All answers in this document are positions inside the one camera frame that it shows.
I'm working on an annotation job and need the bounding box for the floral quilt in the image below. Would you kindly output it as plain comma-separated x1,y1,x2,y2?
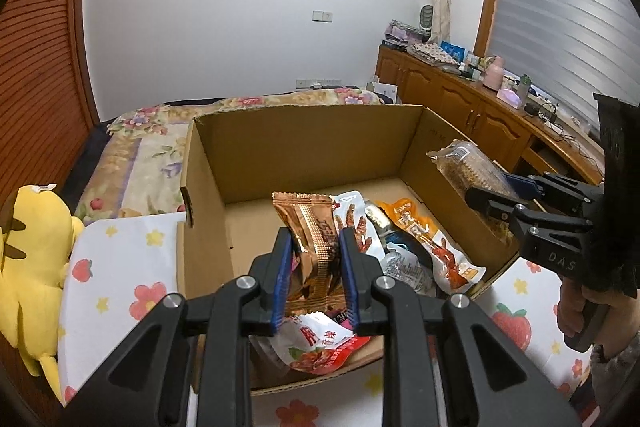
75,88,382,225

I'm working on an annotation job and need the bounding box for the white wall switch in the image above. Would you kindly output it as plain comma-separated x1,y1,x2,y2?
311,11,333,23

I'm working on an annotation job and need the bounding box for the small white fan heater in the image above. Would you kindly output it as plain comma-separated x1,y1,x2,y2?
419,4,434,32

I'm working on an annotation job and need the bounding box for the wooden desk cabinet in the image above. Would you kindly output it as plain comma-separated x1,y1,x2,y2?
375,44,603,185

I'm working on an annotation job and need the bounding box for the white power strip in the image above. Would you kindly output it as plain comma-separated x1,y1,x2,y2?
535,118,576,143

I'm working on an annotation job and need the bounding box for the folded patterned cloth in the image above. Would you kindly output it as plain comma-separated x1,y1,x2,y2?
407,42,459,67

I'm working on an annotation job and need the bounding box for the pink thermos bottle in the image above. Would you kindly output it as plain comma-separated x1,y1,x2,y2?
483,56,504,92

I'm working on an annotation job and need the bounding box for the white red snack bag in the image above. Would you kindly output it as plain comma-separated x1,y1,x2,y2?
267,312,370,376

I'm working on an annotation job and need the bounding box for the blue packet on desk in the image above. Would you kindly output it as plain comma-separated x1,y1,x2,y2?
440,40,466,63

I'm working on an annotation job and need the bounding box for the green cap bottle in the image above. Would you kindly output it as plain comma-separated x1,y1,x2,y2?
516,74,532,107

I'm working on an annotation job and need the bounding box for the brown cardboard box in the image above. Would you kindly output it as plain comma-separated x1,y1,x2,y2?
177,104,524,397

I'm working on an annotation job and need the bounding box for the white orange snack bag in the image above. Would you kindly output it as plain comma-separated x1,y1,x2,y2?
378,198,486,295

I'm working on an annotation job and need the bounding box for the yellow plush toy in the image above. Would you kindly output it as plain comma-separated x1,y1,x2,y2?
1,184,85,400

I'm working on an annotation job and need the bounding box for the person's right hand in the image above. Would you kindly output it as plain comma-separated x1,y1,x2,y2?
556,277,639,360

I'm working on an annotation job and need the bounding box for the flower strawberry print sheet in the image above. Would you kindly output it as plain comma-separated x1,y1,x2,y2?
58,212,599,426

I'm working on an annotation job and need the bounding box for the wooden louvred wardrobe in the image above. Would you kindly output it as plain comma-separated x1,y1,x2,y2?
1,0,99,197

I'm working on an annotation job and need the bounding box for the copper foil snack packet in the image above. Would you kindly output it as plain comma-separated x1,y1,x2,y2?
272,192,345,315

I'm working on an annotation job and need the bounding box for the clear cracker packet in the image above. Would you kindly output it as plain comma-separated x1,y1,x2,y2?
425,138,522,249

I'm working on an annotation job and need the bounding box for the grey window blind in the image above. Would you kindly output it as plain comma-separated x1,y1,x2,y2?
488,0,639,124

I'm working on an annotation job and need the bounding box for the white blue snack bag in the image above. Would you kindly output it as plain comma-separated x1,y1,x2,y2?
332,191,437,297

